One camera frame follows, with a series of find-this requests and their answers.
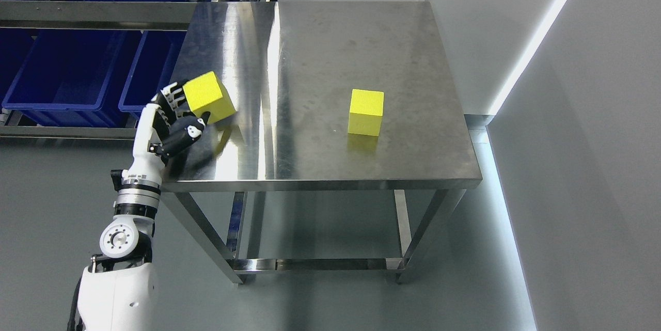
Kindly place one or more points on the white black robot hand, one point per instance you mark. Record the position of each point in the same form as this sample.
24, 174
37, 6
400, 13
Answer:
164, 130

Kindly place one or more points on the yellow foam block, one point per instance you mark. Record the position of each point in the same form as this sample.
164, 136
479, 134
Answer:
366, 112
207, 94

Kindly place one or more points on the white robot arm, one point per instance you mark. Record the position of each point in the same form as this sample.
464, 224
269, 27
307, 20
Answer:
117, 290

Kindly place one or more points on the metal shelf rack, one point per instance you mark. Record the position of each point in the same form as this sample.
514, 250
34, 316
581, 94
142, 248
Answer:
62, 14

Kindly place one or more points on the stainless steel table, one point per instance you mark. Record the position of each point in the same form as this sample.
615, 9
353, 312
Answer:
290, 68

